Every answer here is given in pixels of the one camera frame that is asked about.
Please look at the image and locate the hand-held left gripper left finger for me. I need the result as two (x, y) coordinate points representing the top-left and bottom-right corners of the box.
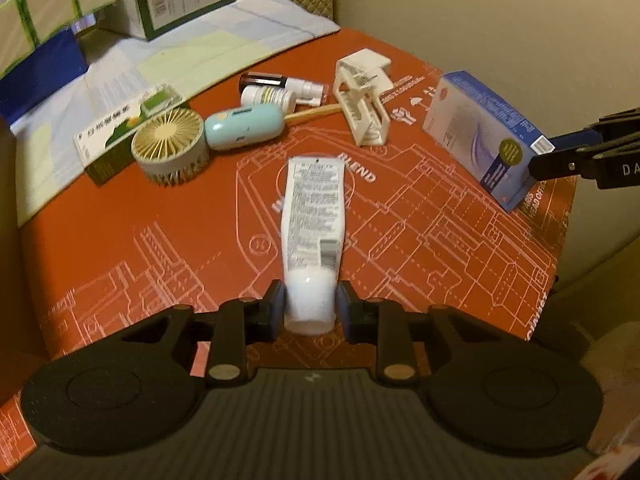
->
(107, 279), (289, 389)

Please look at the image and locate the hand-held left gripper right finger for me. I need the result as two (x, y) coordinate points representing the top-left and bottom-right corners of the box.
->
(334, 280), (507, 387)

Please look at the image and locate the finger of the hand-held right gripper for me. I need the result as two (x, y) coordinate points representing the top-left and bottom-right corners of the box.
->
(550, 109), (640, 149)
(528, 136), (640, 182)

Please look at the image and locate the blue and white carton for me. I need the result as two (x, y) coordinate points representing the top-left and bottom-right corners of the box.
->
(421, 71), (556, 212)

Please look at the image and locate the white squeeze tube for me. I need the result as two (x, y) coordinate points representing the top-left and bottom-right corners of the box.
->
(280, 155), (354, 336)

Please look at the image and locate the mint green capsule device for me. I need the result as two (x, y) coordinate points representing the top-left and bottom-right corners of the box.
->
(203, 104), (286, 151)

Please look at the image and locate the round cream portable fan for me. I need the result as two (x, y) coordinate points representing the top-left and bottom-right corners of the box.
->
(131, 109), (211, 187)

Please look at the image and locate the wooden stick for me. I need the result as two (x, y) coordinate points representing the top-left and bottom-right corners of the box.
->
(282, 103), (347, 126)

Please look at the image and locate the white plastic rack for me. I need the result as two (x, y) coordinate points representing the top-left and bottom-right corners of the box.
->
(333, 72), (391, 148)

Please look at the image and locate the brown cardboard box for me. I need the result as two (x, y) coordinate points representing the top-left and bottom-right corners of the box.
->
(0, 115), (49, 406)

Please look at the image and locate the white spray bottle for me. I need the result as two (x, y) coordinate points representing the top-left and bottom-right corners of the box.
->
(240, 86), (331, 114)

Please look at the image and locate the white power adapter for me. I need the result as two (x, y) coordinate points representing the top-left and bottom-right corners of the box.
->
(336, 48), (393, 85)

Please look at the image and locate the flat green tea box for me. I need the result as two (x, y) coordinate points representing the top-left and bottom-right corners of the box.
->
(73, 82), (189, 186)

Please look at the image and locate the pastel checked cloth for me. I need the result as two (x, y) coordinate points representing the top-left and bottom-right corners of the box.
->
(10, 0), (342, 229)

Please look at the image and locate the large dark green box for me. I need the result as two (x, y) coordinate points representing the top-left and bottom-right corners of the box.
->
(117, 0), (237, 42)

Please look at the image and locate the dark blue box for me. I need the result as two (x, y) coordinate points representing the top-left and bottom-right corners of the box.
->
(0, 27), (86, 126)

